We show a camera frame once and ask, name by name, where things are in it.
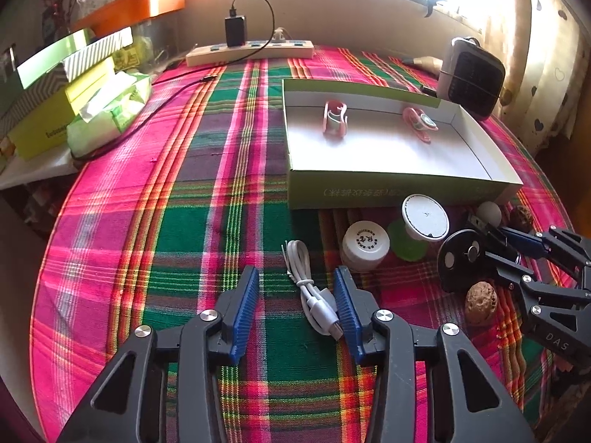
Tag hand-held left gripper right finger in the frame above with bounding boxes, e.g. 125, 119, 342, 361
333, 265, 539, 443

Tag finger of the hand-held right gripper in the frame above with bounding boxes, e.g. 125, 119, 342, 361
465, 214, 591, 318
501, 225, 591, 283

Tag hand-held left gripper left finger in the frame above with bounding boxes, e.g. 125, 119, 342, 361
55, 265, 262, 443

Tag brown walnut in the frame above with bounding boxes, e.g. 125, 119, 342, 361
464, 279, 498, 326
508, 207, 534, 234

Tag white usb cable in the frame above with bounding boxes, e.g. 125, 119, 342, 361
281, 240, 345, 340

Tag black flashlight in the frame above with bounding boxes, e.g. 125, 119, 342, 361
436, 228, 522, 292

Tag small white jar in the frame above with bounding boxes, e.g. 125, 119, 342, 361
342, 221, 391, 273

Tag green container with white lid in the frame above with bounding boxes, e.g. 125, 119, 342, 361
387, 194, 451, 264

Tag green and white cardboard box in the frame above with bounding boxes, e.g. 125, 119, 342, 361
281, 78, 525, 210

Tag small white ball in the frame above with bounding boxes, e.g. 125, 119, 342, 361
476, 202, 503, 227

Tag plaid tablecloth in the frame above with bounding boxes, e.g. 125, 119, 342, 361
32, 46, 578, 443

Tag pink plastic clip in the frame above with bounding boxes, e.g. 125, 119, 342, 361
322, 100, 349, 138
402, 106, 439, 145

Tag grey desktop heater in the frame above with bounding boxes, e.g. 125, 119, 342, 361
436, 37, 505, 121

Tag heart-patterned curtain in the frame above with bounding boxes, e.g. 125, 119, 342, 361
480, 0, 591, 153

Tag beige cone-shaped bag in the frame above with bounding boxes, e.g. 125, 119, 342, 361
403, 54, 446, 75

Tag green tissue pack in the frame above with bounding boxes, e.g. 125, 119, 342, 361
67, 70, 153, 158

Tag white power strip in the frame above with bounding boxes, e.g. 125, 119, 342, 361
185, 39, 315, 68

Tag yellow cardboard box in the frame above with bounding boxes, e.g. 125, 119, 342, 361
7, 58, 116, 160

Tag black charger adapter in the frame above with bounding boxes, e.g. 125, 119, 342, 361
225, 7, 247, 48

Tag stack of green boxes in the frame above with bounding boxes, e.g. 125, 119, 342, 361
0, 28, 134, 125

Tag light green flat box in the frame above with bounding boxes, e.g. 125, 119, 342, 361
16, 28, 93, 88

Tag orange box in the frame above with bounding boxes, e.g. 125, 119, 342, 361
71, 0, 186, 35

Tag black charging cable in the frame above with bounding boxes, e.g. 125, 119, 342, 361
71, 0, 276, 163

